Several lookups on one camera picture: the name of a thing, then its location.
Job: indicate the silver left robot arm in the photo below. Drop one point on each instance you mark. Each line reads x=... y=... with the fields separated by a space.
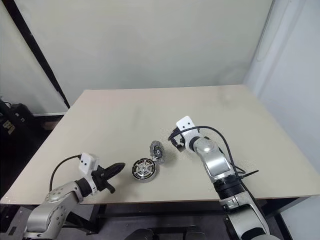
x=55 y=207

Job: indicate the black equipment case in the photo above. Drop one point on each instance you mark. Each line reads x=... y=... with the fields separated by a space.
x=15 y=117

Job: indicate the black table frame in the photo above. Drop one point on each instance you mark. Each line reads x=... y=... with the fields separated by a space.
x=162 y=208

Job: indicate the motor stator with copper windings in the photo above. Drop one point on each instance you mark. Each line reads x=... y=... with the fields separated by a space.
x=148 y=182

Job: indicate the black and silver motor rotor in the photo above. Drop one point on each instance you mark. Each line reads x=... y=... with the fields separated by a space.
x=143 y=169

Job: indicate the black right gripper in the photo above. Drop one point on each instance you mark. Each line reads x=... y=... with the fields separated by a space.
x=179 y=143

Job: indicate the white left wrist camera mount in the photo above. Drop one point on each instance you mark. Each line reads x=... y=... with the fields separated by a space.
x=88 y=162

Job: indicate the black slanted pole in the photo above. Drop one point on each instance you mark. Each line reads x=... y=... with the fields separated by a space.
x=37 y=50

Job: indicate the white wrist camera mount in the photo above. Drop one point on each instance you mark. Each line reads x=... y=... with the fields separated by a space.
x=88 y=162
x=185 y=123

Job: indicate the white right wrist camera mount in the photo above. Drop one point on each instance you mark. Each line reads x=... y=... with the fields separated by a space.
x=185 y=123

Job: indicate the dark rounded shape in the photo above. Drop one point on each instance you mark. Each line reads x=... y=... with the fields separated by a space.
x=142 y=235

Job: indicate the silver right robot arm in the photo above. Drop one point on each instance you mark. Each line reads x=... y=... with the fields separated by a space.
x=217 y=162

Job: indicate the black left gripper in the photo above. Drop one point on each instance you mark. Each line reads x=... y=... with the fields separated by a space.
x=100 y=178

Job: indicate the grey round disc part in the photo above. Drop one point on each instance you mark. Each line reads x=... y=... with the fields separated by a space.
x=156 y=150

